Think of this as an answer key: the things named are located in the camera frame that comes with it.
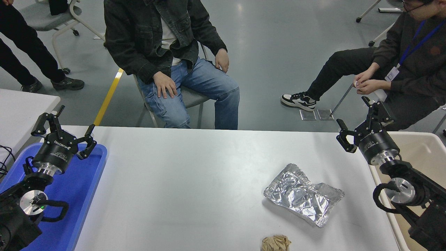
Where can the white chair with dark legs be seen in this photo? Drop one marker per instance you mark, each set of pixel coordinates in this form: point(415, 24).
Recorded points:
point(343, 97)

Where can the grey office chair with casters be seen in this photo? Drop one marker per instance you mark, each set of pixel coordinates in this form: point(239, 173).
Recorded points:
point(38, 17)

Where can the blue plastic tray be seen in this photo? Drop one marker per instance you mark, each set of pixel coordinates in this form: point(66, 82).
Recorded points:
point(80, 184)

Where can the person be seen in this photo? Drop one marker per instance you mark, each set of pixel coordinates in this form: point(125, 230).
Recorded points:
point(139, 35)
point(21, 38)
point(411, 90)

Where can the person's hand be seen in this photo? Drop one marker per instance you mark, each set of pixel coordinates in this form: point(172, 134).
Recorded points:
point(5, 2)

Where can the tan paper ball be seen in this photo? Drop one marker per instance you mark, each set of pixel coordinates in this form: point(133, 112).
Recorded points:
point(275, 244)

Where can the square metal floor plate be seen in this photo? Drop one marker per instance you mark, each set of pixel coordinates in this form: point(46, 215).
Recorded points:
point(324, 115)
point(307, 115)

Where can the white chair base with casters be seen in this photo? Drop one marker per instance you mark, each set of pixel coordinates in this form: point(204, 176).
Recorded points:
point(390, 10)

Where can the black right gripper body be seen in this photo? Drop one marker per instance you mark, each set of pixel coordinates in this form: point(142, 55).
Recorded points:
point(378, 143)

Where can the silver foil tray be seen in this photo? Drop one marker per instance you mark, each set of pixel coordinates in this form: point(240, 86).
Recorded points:
point(299, 195)

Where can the person's left hand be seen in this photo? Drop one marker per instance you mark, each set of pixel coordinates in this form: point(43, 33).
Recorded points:
point(222, 60)
point(369, 87)

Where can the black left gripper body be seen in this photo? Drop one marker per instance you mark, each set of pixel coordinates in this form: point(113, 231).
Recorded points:
point(55, 153)

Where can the white side table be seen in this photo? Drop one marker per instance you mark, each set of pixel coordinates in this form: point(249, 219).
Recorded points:
point(17, 111)

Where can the large pale plastic bin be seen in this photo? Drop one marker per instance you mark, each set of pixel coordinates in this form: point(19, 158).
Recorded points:
point(425, 150)

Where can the grey chair with metal legs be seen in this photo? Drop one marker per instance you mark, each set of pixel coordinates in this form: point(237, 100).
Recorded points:
point(192, 99)

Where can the person's right hand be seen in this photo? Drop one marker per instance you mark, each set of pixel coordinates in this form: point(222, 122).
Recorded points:
point(164, 83)
point(364, 76)

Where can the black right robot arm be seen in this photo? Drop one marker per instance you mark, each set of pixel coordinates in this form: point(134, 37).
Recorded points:
point(428, 226)

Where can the black bag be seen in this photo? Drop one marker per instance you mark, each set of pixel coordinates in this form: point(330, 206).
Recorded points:
point(58, 7)

